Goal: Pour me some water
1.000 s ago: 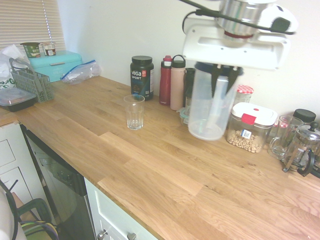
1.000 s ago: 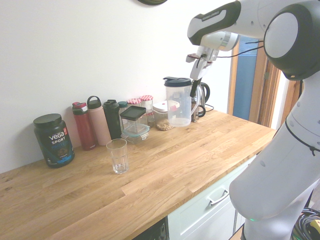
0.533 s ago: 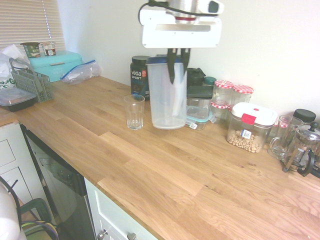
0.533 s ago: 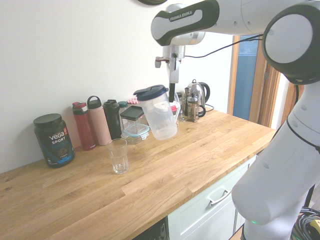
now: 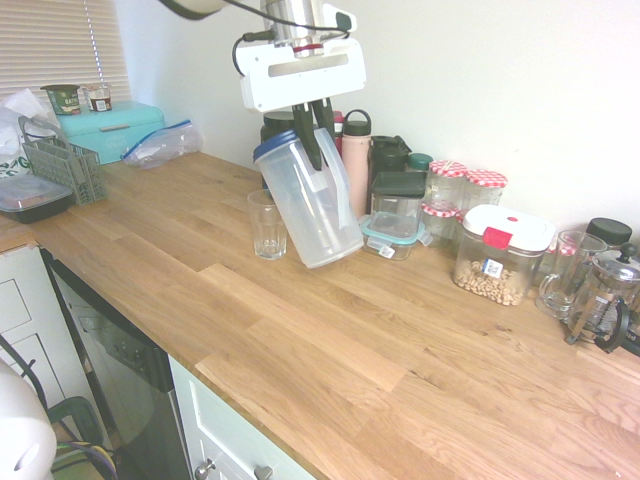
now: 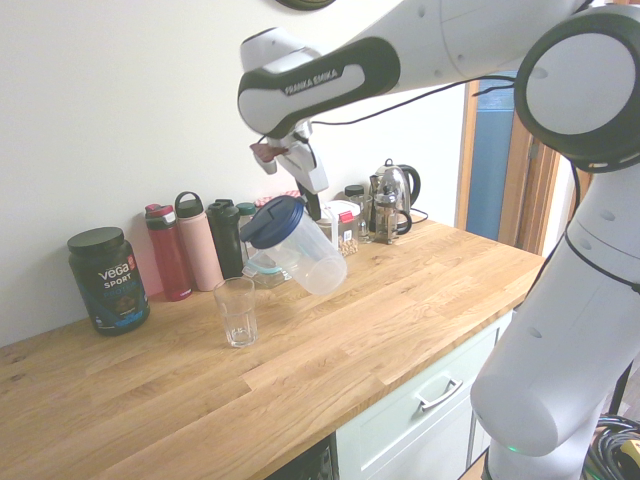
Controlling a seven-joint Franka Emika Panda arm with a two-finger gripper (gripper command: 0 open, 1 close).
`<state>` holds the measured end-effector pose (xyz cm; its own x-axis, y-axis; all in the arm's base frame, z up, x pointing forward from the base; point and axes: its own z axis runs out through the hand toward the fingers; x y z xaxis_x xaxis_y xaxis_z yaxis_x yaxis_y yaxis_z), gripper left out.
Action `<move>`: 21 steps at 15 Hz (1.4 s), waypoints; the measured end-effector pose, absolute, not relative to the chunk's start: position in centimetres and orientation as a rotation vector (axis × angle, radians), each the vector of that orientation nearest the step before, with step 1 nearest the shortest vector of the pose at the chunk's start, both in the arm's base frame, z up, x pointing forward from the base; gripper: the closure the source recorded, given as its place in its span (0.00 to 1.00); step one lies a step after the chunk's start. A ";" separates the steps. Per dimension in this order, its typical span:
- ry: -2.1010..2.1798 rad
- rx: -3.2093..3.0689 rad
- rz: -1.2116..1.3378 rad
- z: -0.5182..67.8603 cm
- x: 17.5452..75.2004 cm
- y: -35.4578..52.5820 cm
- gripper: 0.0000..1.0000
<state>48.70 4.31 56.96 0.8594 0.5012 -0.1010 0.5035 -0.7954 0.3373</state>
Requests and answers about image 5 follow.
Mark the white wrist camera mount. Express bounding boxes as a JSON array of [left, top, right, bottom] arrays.
[[319, 1, 360, 37]]

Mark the cereal container with white lid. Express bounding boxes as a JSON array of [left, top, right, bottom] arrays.
[[451, 203, 558, 308]]

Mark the red water bottle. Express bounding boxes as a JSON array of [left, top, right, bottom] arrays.
[[330, 110, 347, 157]]

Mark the clear glass mug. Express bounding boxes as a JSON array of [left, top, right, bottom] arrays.
[[535, 229, 609, 322]]

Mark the glass French press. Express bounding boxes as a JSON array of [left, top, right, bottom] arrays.
[[564, 241, 640, 354]]

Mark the glass container with teal lid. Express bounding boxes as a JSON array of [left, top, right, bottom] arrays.
[[359, 210, 433, 263]]

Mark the jar with red checkered lid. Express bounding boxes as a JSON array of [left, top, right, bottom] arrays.
[[420, 199, 462, 249], [426, 159, 469, 207], [462, 168, 510, 214], [453, 208, 472, 257], [546, 238, 577, 262]]

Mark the teal bread box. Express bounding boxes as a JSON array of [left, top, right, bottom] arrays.
[[53, 99, 167, 167]]

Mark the clear zip bag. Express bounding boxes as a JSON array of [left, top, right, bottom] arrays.
[[119, 118, 205, 172]]

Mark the clear drinking glass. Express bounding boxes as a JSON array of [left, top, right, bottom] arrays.
[[247, 188, 289, 262]]

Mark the black dishwasher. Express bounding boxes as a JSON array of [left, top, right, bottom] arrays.
[[41, 246, 194, 480]]

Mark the pink water bottle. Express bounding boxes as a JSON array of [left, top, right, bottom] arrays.
[[340, 108, 375, 222]]

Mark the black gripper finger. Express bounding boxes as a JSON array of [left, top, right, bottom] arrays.
[[292, 102, 325, 173], [310, 98, 335, 152]]

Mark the floor cable bundle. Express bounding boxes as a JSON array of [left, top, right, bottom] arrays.
[[47, 394, 121, 480]]

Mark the black food container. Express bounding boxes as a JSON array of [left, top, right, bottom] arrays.
[[0, 175, 76, 226]]

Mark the white plastic bag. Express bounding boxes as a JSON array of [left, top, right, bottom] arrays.
[[0, 88, 62, 182]]

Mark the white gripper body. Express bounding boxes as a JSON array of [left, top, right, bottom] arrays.
[[233, 37, 367, 113]]

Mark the clear pitcher with blue lid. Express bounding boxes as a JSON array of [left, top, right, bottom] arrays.
[[251, 127, 366, 271]]

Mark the black shaker bottle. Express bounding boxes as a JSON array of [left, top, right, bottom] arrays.
[[367, 134, 413, 214]]

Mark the brown and white cup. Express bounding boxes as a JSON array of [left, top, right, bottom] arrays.
[[80, 81, 114, 113]]

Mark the white side cabinet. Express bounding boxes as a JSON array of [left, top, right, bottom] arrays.
[[0, 243, 77, 417]]

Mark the black Vega protein tub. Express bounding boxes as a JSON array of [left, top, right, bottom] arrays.
[[259, 110, 302, 151]]

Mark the white window blind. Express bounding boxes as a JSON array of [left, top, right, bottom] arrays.
[[0, 0, 133, 109]]

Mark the green oatmeal cup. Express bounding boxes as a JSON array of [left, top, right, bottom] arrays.
[[40, 82, 82, 118]]

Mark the jar with black lid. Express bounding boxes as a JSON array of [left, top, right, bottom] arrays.
[[584, 216, 634, 252]]

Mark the grey cutlery basket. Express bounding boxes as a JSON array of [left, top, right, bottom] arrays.
[[17, 115, 110, 208]]

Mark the pale cabinet front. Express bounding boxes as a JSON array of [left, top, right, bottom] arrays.
[[168, 353, 327, 480]]

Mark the clear bottle with green lid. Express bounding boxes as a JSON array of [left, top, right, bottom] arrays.
[[405, 152, 435, 174]]

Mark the clear container with black lid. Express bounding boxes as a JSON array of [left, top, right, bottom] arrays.
[[369, 170, 429, 237]]

